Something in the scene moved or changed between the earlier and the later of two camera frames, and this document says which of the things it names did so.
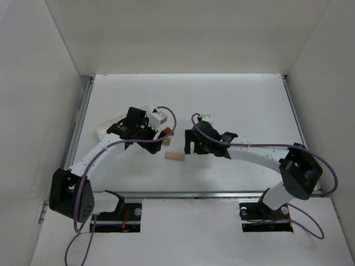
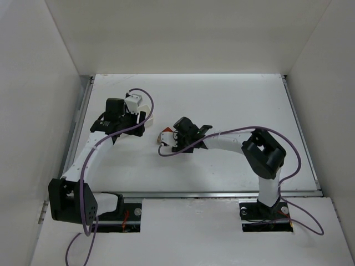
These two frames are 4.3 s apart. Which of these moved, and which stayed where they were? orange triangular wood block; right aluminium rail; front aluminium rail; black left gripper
Moved: black left gripper
Stayed: right aluminium rail; front aluminium rail; orange triangular wood block
